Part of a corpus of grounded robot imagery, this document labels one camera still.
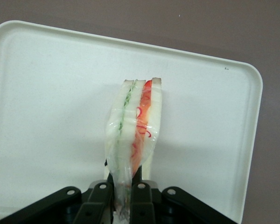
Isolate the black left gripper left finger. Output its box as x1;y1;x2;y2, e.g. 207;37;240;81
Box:
0;173;115;224

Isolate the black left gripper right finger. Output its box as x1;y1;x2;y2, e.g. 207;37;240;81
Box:
130;166;234;224

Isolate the triangle sandwich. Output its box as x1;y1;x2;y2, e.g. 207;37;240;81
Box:
103;77;163;221

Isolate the cream plastic tray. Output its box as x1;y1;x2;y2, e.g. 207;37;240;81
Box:
0;20;263;224

